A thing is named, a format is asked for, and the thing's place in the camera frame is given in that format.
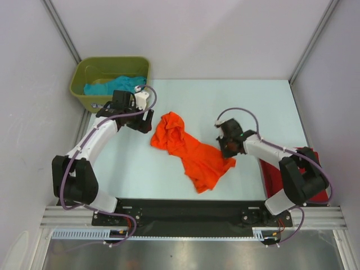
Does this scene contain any slotted cable duct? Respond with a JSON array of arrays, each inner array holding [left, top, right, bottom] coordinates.
[[52, 228, 279, 241]]

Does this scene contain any aluminium rail frame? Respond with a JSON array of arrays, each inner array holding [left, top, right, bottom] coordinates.
[[40, 206, 348, 230]]

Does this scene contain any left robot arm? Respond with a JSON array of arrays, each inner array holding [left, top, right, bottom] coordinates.
[[51, 85, 157, 225]]

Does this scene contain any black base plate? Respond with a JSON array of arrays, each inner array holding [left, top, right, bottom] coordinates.
[[92, 199, 293, 238]]

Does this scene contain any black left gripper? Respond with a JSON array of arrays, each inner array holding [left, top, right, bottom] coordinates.
[[124, 101, 154, 134]]

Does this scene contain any orange t shirt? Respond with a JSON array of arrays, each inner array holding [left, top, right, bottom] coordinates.
[[150, 112, 236, 194]]

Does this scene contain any folded red t shirt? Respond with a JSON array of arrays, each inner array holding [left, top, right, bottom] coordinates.
[[260, 147, 329, 210]]

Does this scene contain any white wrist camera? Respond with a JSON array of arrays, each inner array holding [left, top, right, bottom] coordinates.
[[214, 120, 225, 128], [134, 85, 150, 110]]

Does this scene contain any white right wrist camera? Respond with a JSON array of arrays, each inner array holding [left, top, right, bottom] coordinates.
[[214, 120, 225, 128]]

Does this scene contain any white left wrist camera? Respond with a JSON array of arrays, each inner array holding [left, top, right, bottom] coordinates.
[[134, 85, 150, 110]]

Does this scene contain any olive green plastic bin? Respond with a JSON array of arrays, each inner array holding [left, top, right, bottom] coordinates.
[[70, 56, 150, 113]]

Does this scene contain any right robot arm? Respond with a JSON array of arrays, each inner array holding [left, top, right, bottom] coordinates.
[[215, 119, 329, 226]]

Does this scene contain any teal t shirt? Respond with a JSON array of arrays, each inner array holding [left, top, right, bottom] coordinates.
[[84, 76, 147, 96]]

